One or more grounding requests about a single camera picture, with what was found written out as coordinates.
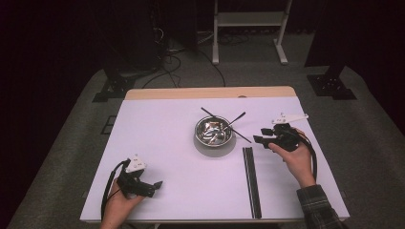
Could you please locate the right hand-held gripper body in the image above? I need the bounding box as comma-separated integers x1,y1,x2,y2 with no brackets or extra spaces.
270,113,309,153

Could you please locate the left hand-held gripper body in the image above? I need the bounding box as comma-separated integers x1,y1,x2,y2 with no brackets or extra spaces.
116,154,156,198

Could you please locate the stainless steel bowl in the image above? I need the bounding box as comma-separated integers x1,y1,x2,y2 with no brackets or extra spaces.
194,114,235,149

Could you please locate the person's right hand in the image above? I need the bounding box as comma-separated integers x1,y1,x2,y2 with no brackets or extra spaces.
267,128,317,189

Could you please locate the person's left hand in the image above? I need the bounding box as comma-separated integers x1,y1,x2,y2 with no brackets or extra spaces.
103,180,146,222

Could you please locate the white table cover sheet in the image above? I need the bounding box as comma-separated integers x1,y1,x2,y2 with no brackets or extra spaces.
79,95,351,222

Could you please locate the black stand base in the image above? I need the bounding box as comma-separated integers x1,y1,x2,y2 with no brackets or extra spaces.
92,68,138,103
306,65,357,101

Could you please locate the wooden table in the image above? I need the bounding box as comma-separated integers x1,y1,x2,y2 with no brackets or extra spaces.
79,85,351,224

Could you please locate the white metal stand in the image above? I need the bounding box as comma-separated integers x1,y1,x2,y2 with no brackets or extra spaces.
211,0,293,66

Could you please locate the dark equipment cabinet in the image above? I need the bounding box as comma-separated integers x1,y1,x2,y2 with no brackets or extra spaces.
101,0,199,73

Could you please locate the right hand-held gripper cable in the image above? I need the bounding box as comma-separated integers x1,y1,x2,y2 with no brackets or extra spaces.
294,128,319,183

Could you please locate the hand-held gripper cable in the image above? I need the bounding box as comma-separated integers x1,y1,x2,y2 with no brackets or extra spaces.
100,158,132,222
294,128,319,183

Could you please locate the black floor outlet frame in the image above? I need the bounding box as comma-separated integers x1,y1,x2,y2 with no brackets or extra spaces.
100,114,117,135

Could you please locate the left hand-held gripper cable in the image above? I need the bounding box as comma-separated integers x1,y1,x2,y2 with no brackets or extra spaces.
100,158,132,222

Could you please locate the black floor cable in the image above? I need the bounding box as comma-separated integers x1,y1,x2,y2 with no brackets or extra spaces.
196,48,227,88
141,53,182,89

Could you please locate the tangle of black cables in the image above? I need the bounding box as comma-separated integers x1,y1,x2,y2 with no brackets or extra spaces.
219,31,251,46

